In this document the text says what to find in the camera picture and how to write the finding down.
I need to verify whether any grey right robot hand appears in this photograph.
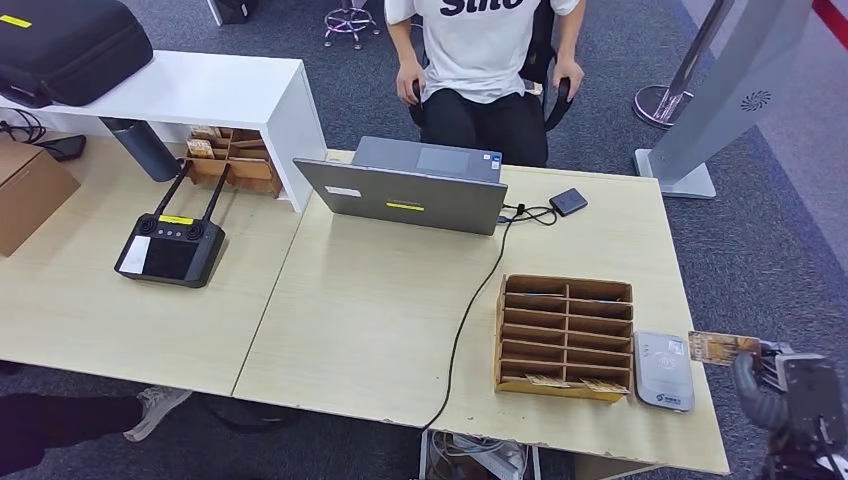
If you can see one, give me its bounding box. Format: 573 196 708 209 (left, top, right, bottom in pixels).
730 339 796 435

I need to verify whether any person's left hand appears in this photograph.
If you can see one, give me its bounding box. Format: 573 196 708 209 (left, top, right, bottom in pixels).
553 58 586 103

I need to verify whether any person's right hand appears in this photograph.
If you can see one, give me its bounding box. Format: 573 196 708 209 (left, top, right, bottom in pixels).
395 60 427 107

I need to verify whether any patterned ID card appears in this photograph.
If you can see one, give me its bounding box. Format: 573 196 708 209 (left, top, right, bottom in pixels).
687 330 762 368

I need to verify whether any grey card reader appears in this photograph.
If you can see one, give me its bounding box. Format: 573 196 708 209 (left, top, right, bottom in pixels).
633 330 696 414

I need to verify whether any wooden card slot organizer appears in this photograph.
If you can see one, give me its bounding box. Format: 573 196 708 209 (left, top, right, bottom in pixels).
493 273 635 404

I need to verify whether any person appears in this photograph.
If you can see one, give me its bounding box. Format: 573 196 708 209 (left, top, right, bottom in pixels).
384 0 588 168

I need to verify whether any wooden organizer with card stacks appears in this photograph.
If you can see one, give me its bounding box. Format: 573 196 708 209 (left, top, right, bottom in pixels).
184 125 285 199

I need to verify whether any person's leg with sneaker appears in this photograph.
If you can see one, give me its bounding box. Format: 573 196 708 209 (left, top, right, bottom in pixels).
0 386 193 478

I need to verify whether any black office chair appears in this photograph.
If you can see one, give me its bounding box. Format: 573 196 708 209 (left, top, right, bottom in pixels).
407 0 574 167

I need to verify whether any chrome stool base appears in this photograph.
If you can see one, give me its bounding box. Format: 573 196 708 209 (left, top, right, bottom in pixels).
323 0 382 52

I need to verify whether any grey laptop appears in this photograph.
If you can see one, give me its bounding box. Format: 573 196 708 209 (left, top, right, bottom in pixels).
293 135 510 237

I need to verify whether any small black device box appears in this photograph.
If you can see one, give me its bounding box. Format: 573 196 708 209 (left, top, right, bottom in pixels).
548 187 590 219

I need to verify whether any silver kiosk stand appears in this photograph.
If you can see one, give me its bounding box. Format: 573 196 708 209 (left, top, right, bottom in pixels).
633 0 816 200

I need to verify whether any black bin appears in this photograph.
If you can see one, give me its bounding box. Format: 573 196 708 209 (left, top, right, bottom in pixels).
206 0 260 26

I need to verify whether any white shelf riser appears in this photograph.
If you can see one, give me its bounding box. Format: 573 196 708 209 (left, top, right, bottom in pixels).
0 49 329 213

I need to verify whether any red barrier belt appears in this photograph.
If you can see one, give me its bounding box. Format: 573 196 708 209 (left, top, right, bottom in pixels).
811 0 848 51

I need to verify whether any grey cylindrical bottle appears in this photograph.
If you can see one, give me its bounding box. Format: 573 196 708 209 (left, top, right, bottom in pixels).
99 117 181 183

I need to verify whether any black remote controller with antennas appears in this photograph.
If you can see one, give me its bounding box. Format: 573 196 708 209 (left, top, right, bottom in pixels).
113 160 231 289

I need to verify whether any black carrying case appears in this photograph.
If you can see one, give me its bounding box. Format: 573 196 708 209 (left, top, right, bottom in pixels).
0 0 155 109

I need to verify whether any black pouch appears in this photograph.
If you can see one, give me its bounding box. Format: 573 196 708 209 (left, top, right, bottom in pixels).
36 134 88 163

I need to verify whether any brown cardboard box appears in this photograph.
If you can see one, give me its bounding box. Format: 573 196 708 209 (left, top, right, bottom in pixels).
0 137 82 258

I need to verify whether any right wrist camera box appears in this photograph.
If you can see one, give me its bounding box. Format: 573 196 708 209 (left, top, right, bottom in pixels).
773 352 848 455

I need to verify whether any chrome stanchion post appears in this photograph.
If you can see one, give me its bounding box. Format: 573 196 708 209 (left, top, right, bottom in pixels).
632 0 737 130

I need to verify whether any short black cable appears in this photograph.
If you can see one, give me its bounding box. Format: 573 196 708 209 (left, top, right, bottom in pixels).
498 202 559 228

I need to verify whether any long black cable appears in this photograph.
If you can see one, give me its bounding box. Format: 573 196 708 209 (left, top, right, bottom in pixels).
418 215 518 432

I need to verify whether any black cable bundle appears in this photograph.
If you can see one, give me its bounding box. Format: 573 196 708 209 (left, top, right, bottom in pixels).
0 107 48 145

